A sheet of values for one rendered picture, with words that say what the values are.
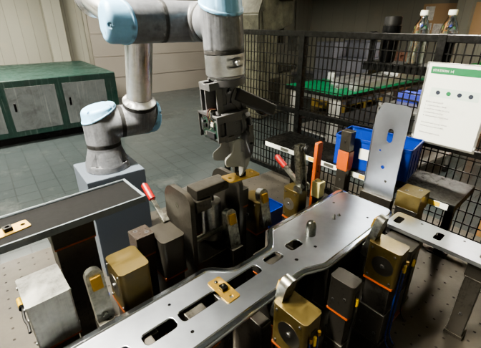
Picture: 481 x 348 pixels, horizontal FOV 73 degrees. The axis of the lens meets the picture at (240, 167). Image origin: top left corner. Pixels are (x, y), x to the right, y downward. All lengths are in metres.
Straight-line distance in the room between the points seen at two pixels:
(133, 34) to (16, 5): 7.07
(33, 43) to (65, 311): 7.12
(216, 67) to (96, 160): 0.73
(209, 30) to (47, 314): 0.61
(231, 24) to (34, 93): 4.92
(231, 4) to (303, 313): 0.60
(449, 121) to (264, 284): 0.96
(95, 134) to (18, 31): 6.55
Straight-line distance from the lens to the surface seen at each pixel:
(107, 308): 0.84
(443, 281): 1.50
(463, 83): 1.43
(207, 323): 0.78
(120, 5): 0.65
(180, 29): 0.67
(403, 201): 1.25
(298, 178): 1.13
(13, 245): 0.85
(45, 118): 5.50
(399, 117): 1.21
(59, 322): 0.80
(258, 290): 0.84
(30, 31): 7.70
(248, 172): 0.74
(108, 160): 1.22
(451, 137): 1.47
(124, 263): 0.83
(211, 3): 0.60
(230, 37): 0.60
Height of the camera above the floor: 1.59
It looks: 24 degrees down
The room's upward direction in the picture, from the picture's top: straight up
